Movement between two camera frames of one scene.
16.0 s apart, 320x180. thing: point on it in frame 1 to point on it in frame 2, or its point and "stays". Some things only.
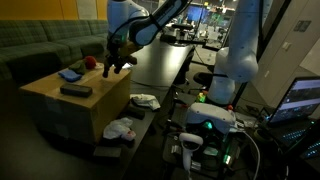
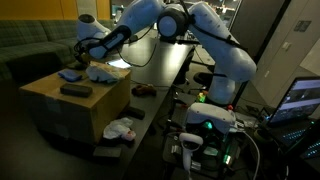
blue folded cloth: x=70 y=75 stays
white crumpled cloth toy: x=119 y=128 stays
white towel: x=145 y=100 to x=101 y=74
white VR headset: x=223 y=119 stays
